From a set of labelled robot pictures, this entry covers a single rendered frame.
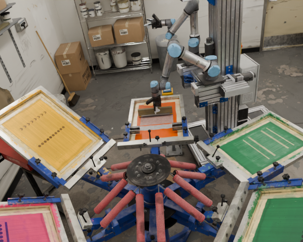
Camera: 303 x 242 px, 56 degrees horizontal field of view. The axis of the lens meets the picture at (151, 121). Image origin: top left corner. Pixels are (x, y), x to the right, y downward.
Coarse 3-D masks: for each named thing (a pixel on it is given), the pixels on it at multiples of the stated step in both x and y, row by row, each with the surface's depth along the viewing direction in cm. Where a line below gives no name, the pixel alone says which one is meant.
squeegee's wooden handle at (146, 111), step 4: (148, 108) 298; (152, 108) 297; (160, 108) 295; (164, 108) 295; (168, 108) 295; (140, 112) 299; (144, 112) 299; (148, 112) 299; (152, 112) 298; (156, 112) 298; (160, 112) 298; (164, 112) 298; (168, 112) 298; (172, 112) 298
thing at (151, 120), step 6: (144, 108) 317; (138, 114) 309; (138, 120) 300; (144, 120) 299; (150, 120) 297; (156, 120) 296; (144, 132) 282; (150, 132) 281; (138, 138) 276; (144, 138) 274
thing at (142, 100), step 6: (162, 96) 326; (168, 96) 324; (174, 96) 322; (180, 96) 320; (132, 102) 323; (138, 102) 328; (180, 102) 310; (132, 108) 313; (180, 108) 301; (132, 114) 304; (132, 120) 300; (162, 138) 265
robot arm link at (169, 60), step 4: (168, 56) 273; (168, 60) 275; (172, 60) 277; (164, 64) 280; (168, 64) 278; (164, 68) 281; (168, 68) 280; (164, 72) 283; (168, 72) 283; (164, 76) 285; (168, 76) 287
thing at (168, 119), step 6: (168, 102) 320; (174, 102) 318; (174, 108) 309; (174, 114) 300; (162, 120) 294; (168, 120) 293; (174, 120) 292; (156, 132) 280; (162, 132) 278; (168, 132) 277; (174, 132) 276
